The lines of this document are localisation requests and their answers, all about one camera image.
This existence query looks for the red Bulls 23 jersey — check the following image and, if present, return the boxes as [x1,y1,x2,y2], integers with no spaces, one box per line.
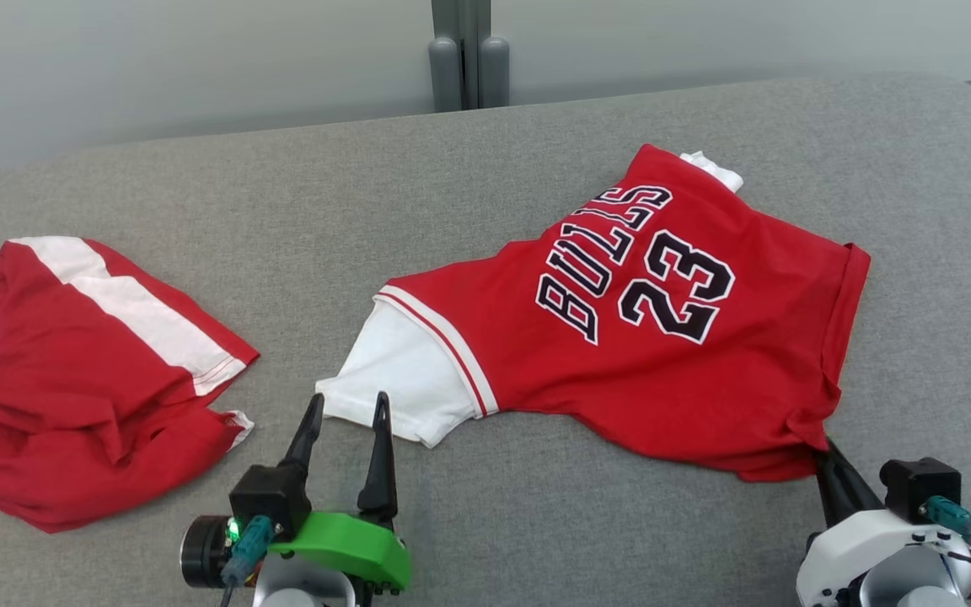
[315,143,872,483]

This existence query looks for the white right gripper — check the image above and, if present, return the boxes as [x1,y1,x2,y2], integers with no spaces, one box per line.
[797,438,971,607]

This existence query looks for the grey partition post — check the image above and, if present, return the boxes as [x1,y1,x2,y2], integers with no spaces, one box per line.
[428,0,511,113]

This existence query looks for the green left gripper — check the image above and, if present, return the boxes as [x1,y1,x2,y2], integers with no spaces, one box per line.
[269,391,411,591]

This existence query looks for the red shorts with white stripe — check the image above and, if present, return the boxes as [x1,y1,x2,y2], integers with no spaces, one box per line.
[0,236,260,534]

